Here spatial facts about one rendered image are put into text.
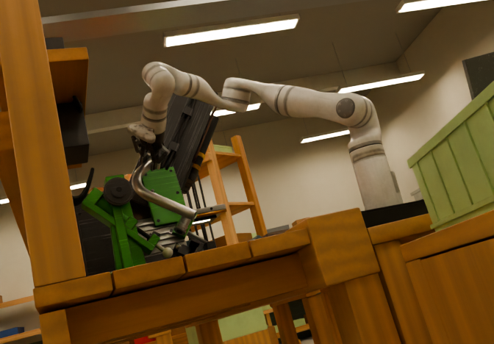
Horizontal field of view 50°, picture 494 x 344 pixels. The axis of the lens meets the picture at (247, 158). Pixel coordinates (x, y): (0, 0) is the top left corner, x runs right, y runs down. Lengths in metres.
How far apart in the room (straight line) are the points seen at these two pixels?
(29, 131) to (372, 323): 0.80
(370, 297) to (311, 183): 10.43
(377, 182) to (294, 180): 10.11
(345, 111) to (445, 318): 0.62
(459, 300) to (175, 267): 0.52
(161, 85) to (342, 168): 10.57
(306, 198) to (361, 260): 10.28
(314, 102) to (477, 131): 0.67
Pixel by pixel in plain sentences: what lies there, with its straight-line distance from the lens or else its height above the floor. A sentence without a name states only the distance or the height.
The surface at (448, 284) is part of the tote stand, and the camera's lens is 1.03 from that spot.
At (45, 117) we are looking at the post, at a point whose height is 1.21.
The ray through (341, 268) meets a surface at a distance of 1.16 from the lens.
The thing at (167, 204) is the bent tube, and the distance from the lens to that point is 1.56.
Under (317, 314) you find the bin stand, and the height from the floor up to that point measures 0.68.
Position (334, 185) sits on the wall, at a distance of 11.74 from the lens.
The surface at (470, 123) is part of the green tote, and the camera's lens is 0.93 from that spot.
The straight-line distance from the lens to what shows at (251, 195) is 4.71.
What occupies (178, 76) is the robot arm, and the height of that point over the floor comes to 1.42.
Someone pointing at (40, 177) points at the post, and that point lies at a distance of 1.08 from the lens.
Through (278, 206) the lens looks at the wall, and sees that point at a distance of 11.26.
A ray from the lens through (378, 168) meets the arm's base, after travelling 1.41.
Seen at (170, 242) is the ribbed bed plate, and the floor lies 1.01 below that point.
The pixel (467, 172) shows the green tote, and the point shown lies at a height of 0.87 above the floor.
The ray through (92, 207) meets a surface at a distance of 1.41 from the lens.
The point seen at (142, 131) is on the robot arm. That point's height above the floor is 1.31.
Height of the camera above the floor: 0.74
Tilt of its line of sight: 16 degrees up
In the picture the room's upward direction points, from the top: 15 degrees counter-clockwise
